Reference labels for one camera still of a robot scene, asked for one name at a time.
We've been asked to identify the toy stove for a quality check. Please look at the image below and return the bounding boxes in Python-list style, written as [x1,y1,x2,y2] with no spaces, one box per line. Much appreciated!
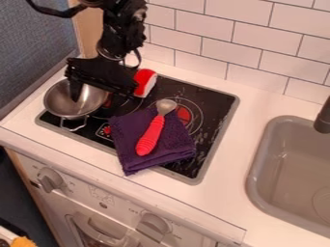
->
[35,71,241,186]

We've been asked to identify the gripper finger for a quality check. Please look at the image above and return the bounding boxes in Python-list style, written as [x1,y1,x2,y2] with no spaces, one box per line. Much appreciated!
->
[68,77,86,103]
[100,90,118,110]

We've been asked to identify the toy sink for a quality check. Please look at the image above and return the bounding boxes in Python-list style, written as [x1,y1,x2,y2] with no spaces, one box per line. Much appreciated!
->
[244,115,330,239]

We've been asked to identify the red and white toy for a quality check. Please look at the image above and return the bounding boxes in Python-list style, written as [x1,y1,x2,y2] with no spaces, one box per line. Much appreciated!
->
[131,68,159,98]

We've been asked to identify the purple cloth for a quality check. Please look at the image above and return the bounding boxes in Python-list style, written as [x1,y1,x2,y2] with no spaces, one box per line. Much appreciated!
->
[106,106,199,178]

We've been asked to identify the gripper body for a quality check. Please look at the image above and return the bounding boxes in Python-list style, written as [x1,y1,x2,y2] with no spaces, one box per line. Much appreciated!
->
[63,57,141,98]

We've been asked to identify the silver pot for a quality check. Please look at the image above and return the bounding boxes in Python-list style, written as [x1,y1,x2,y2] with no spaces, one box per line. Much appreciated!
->
[42,78,113,132]

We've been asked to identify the red handled silver spoon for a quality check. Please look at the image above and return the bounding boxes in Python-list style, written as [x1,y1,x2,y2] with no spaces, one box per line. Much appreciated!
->
[133,98,179,157]

